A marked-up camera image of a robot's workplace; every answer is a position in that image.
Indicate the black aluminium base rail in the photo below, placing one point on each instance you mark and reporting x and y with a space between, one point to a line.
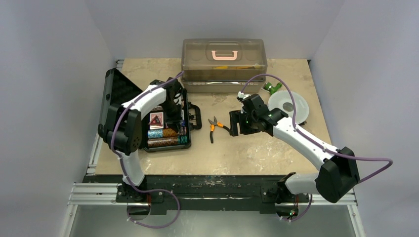
192 192

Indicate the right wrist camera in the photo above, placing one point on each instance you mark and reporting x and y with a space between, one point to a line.
242 96

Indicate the bottom chip row brown green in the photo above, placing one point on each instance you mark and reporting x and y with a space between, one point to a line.
168 141

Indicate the translucent brown storage box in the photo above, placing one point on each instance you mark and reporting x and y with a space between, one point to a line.
223 65

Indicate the green toy figure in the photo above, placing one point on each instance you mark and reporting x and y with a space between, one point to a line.
270 88

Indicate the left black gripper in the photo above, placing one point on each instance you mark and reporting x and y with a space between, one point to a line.
174 122

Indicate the red playing card deck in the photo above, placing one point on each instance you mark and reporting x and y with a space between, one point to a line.
157 113

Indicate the white filament spool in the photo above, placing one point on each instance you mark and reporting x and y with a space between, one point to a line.
282 100

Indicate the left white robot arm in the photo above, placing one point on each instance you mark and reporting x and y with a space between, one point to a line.
124 106

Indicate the all in triangle button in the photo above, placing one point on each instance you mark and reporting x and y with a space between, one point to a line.
156 122

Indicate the black poker chip case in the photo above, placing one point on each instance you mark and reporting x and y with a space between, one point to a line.
191 117

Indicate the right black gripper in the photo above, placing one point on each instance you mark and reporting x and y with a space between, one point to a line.
235 122

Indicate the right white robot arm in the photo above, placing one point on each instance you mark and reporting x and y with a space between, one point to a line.
337 171

